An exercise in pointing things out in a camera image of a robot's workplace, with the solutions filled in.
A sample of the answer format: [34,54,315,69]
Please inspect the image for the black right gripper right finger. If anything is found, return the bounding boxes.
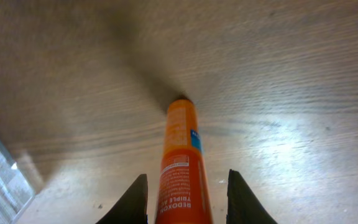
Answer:
[226,169,277,224]

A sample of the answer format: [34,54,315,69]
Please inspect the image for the orange tube white cap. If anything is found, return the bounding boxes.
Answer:
[155,99,213,223]

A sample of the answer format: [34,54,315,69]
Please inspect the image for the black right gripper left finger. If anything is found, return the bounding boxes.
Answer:
[96,174,148,224]

